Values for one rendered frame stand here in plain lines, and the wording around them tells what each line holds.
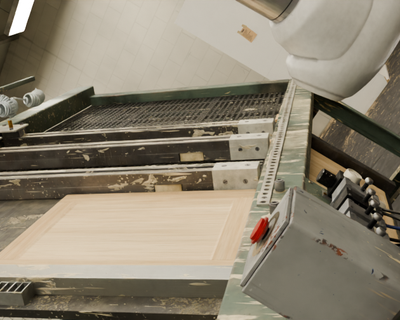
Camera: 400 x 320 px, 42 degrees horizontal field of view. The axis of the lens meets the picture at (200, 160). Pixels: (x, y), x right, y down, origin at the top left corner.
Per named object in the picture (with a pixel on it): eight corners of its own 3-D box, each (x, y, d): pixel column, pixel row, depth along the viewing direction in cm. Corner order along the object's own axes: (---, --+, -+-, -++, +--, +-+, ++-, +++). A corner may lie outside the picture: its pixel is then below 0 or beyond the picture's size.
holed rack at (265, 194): (269, 206, 120) (269, 204, 120) (256, 206, 121) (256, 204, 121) (298, 77, 273) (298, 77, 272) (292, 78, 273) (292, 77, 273)
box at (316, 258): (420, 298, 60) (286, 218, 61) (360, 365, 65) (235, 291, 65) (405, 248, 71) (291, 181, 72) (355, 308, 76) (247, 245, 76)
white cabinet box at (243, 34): (390, 80, 485) (199, -32, 489) (353, 129, 513) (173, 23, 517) (386, 64, 539) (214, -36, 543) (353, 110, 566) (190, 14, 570)
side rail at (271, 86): (289, 102, 270) (288, 81, 266) (93, 116, 296) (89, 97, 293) (291, 99, 277) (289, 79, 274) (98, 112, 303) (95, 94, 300)
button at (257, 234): (276, 232, 66) (262, 223, 66) (260, 254, 68) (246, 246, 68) (279, 218, 70) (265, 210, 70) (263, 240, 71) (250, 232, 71)
